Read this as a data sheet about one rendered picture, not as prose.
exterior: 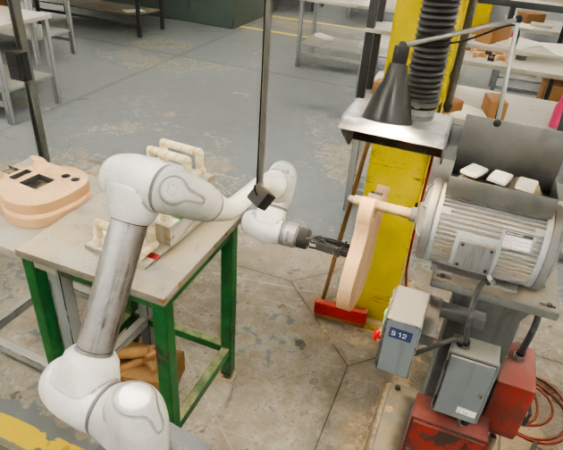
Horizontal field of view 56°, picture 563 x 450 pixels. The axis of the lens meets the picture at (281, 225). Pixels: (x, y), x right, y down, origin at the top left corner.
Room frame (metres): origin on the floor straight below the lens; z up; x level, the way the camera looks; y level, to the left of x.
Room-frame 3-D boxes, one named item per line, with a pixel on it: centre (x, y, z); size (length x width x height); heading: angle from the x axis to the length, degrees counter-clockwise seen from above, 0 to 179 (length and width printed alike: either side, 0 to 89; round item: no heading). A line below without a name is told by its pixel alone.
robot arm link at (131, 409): (0.87, 0.35, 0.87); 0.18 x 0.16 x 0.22; 65
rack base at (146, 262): (1.55, 0.55, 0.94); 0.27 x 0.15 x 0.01; 68
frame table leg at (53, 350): (1.51, 0.90, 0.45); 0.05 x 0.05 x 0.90; 70
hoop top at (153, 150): (1.80, 0.45, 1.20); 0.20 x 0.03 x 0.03; 67
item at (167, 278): (1.66, 0.56, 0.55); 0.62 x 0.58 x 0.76; 70
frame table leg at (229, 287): (1.80, 0.21, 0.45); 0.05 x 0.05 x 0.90; 70
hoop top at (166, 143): (1.87, 0.41, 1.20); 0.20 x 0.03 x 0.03; 67
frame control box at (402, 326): (1.13, -0.44, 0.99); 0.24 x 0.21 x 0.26; 70
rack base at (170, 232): (1.69, 0.49, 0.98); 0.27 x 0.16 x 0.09; 68
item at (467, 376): (1.16, -0.62, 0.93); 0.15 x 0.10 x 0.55; 70
